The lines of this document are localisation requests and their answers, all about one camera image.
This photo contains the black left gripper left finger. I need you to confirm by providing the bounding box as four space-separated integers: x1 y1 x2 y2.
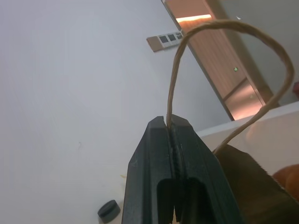
121 116 176 224

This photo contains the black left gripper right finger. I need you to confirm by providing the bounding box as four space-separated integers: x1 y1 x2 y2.
168 114 245 224

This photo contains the brown paper bag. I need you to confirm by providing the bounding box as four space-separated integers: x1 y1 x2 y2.
166 20 299 224

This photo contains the orange plush toy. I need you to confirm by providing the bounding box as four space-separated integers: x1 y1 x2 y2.
272 164 299 201

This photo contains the round black cap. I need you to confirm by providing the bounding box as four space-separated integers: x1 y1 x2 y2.
97 200 121 223

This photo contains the twisted paper bag handle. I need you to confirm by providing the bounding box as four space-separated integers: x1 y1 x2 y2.
161 0 274 121

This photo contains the wall switch panel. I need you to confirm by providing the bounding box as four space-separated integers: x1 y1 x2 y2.
146 30 184 52

